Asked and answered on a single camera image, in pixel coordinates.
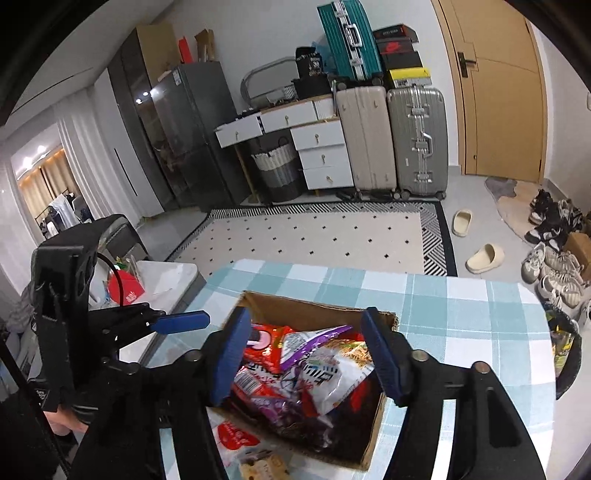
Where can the clothes rack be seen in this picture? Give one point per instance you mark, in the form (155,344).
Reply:
(64,214)

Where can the beige suitcase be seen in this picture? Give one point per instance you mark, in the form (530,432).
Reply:
(367,138)

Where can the white noodle snack packet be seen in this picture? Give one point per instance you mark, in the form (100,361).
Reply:
(332,383)

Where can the arched grey mirror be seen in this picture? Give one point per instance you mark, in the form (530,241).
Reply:
(258,83)

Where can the red gift bag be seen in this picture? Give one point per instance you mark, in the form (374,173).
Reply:
(131,290)

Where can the plain black shoe box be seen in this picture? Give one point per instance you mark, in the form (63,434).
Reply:
(401,61)

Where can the dark glass cabinet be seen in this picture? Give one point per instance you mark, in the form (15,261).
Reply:
(131,115)

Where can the purple snack packet yellow label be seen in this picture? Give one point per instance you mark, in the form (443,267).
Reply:
(286,411)

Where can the silver suitcase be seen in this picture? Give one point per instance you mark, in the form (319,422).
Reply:
(418,138)

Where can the white curtain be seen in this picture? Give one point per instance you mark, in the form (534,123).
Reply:
(106,157)

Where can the beige slipper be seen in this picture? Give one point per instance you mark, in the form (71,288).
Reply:
(462,222)
(485,259)

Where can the black and white patterned rug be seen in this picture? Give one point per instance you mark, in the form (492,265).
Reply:
(323,235)

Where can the black shoe box orange stripe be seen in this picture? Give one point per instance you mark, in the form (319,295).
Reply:
(395,33)

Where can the woven laundry basket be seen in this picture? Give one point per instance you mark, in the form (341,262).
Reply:
(279,173)

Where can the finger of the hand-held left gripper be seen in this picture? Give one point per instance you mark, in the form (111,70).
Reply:
(182,321)

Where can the teal checked tablecloth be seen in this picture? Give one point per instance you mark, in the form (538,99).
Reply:
(461,314)

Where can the white drawer desk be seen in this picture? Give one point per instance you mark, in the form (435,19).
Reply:
(321,143)

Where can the black paper bag white print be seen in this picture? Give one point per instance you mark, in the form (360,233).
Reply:
(310,62)

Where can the white side table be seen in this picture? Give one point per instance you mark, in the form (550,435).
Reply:
(171,281)

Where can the brown paper bag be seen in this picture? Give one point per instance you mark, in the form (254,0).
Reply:
(204,46)

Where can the yellow and black shoe box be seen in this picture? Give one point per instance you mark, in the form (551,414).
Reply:
(411,77)

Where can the biscuit picture snack packet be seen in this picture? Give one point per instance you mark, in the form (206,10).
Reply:
(265,468)

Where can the grey and beige door mat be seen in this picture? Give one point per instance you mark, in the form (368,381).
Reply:
(512,203)

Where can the person's left forearm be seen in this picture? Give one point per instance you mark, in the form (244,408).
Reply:
(23,454)

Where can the magenta snack packet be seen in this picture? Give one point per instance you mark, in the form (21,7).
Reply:
(309,341)

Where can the pile of shoes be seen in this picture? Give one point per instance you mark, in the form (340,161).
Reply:
(554,272)

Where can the wooden door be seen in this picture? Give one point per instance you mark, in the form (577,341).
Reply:
(503,92)

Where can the person's left hand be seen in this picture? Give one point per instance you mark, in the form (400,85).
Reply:
(62,422)

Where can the teal suitcase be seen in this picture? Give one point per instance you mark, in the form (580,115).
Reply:
(348,41)

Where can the red and black shoe box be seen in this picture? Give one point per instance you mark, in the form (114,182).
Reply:
(395,47)

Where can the red paper bag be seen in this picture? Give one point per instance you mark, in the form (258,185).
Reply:
(185,50)

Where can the small brown cardboard box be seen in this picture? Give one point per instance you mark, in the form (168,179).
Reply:
(578,244)

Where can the dark grey fridge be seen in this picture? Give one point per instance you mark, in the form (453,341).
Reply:
(198,138)

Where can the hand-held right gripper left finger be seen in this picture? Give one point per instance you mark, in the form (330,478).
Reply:
(231,360)

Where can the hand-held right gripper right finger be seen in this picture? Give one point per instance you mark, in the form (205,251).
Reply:
(381,360)

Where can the black storage box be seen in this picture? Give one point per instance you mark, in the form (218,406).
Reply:
(313,87)

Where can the tall cardboard box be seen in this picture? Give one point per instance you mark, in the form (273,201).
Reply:
(157,50)

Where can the black trash bin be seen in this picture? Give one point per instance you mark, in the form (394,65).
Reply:
(572,360)

